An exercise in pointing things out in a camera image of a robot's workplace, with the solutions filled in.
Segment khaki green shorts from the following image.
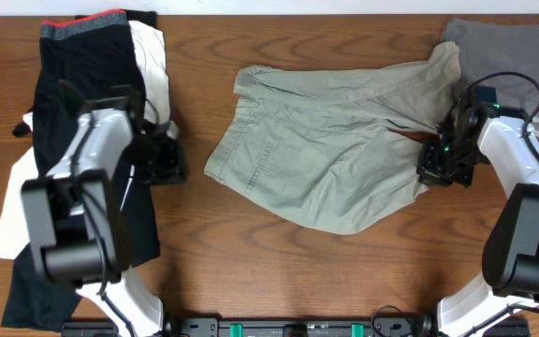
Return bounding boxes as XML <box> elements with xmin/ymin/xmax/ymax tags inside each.
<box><xmin>204</xmin><ymin>42</ymin><xmax>460</xmax><ymax>235</ymax></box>

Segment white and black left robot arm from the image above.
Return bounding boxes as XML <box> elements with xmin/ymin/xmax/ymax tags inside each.
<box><xmin>21</xmin><ymin>80</ymin><xmax>182</xmax><ymax>337</ymax></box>

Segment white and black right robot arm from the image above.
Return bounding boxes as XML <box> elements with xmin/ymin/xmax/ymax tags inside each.
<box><xmin>388</xmin><ymin>99</ymin><xmax>539</xmax><ymax>336</ymax></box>

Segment black pants with red waistband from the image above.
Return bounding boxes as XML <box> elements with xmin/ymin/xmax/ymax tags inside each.
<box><xmin>1</xmin><ymin>9</ymin><xmax>157</xmax><ymax>332</ymax></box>

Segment folded grey shorts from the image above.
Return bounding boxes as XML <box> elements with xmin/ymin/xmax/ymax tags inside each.
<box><xmin>442</xmin><ymin>19</ymin><xmax>539</xmax><ymax>137</ymax></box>

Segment white garment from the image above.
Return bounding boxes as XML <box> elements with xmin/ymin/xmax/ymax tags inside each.
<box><xmin>0</xmin><ymin>20</ymin><xmax>179</xmax><ymax>260</ymax></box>

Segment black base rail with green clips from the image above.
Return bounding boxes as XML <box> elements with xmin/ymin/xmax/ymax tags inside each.
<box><xmin>60</xmin><ymin>316</ymin><xmax>531</xmax><ymax>337</ymax></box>

